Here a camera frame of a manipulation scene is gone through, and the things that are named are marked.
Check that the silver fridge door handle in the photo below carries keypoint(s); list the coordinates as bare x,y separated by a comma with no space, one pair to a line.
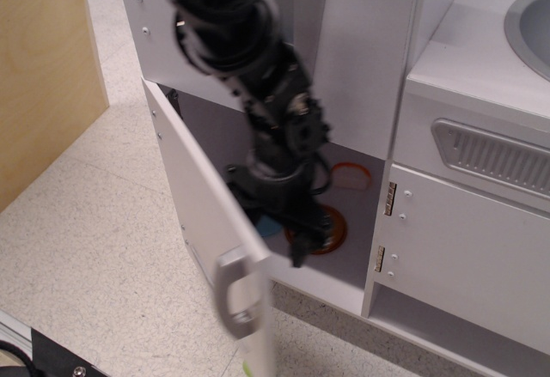
236,295

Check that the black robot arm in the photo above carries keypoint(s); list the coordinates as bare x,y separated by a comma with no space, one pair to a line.
240,43

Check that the upper brass hinge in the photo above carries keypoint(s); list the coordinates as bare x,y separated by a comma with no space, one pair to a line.
390,199

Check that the white fridge door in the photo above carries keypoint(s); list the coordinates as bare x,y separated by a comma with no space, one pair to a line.
211,219

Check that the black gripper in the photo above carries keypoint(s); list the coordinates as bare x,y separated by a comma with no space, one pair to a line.
286,192

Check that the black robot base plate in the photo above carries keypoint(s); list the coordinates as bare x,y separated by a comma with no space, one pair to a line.
27,352

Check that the orange rimmed toy plate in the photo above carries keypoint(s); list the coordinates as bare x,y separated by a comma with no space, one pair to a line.
338,231

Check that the lower brass hinge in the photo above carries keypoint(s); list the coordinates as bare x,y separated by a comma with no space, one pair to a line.
379,258

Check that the white toy kitchen counter unit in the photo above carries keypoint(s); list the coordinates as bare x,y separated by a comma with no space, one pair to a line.
473,115

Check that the grey round sink basin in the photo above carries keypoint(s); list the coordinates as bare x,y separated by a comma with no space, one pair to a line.
526,27

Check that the brass hinge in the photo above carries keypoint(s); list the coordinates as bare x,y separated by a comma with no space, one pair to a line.
390,199
379,258

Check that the blue toy disc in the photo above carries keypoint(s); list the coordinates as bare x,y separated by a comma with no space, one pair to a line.
266,227

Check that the green toy ball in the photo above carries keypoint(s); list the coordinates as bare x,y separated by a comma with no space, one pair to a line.
246,369

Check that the plywood board panel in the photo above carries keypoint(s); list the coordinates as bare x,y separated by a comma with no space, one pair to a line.
52,88

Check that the white oven cabinet door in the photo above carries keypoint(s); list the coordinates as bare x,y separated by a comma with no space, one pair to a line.
477,258

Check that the white toy fridge cabinet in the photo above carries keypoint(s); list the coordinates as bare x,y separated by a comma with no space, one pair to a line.
355,50

